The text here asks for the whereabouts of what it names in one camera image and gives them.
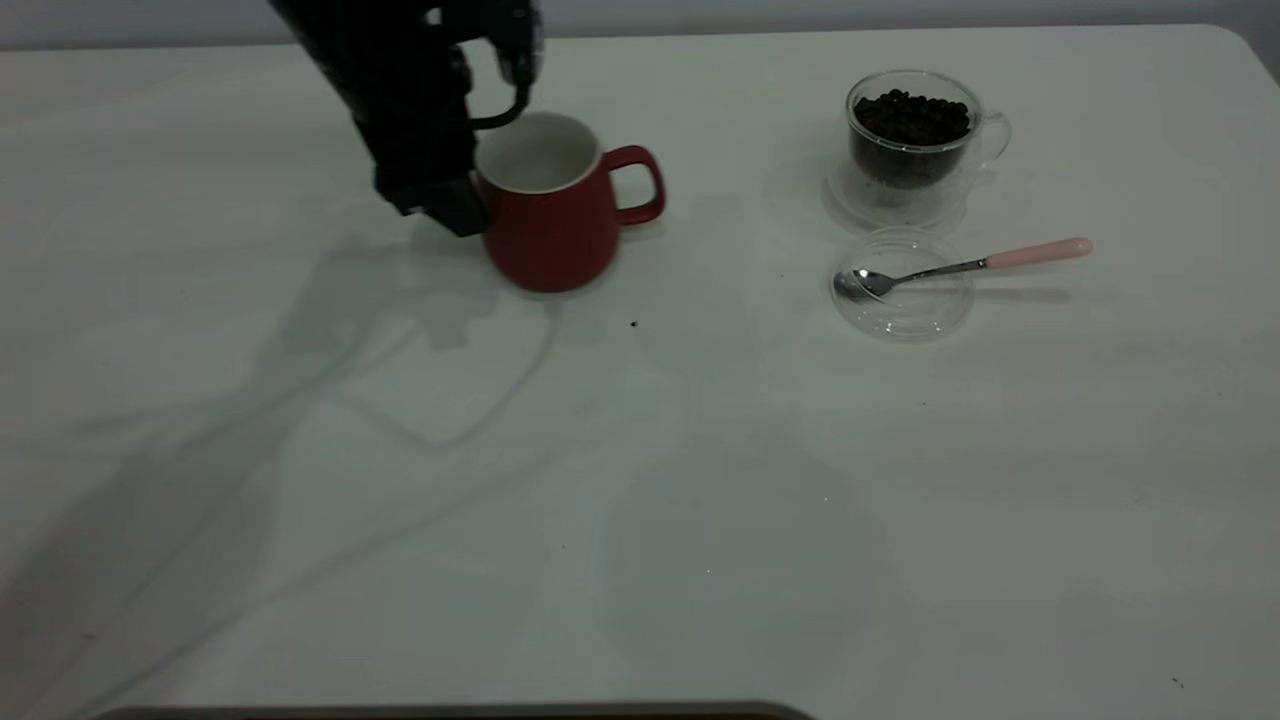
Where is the clear round plastic lid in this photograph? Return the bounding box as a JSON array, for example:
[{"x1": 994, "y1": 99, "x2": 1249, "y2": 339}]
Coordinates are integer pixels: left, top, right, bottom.
[{"x1": 830, "y1": 228, "x2": 975, "y2": 344}]

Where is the dark coffee beans pile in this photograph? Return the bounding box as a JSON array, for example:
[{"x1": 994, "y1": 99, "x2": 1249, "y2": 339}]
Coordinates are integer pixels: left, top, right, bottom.
[{"x1": 852, "y1": 89, "x2": 972, "y2": 189}]

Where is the clear glass saucer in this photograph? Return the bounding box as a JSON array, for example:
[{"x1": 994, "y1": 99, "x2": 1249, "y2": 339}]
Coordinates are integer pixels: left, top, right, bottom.
[{"x1": 823, "y1": 150, "x2": 971, "y2": 233}]

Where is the red ceramic mug white inside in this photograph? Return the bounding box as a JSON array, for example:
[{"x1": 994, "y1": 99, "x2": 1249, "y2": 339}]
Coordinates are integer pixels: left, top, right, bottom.
[{"x1": 483, "y1": 110, "x2": 667, "y2": 294}]

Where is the clear glass cup with handle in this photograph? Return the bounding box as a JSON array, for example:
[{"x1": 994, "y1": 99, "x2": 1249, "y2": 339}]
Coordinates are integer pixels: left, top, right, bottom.
[{"x1": 845, "y1": 70, "x2": 1012, "y2": 219}]

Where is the black camera cable loop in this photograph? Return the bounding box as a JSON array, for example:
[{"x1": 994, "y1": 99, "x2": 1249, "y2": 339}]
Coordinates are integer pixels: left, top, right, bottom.
[{"x1": 465, "y1": 75, "x2": 534, "y2": 132}]

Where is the left wrist camera grey cylinder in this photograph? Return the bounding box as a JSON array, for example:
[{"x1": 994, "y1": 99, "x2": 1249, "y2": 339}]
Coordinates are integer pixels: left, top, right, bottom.
[{"x1": 495, "y1": 0, "x2": 547, "y2": 87}]

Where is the metal spoon with pink handle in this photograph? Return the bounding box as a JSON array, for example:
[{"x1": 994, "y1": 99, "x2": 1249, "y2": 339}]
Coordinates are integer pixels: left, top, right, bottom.
[{"x1": 833, "y1": 238, "x2": 1093, "y2": 304}]

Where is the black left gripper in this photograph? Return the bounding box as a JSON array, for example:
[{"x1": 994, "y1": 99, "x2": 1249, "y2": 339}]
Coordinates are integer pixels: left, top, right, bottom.
[{"x1": 350, "y1": 45, "x2": 493, "y2": 239}]

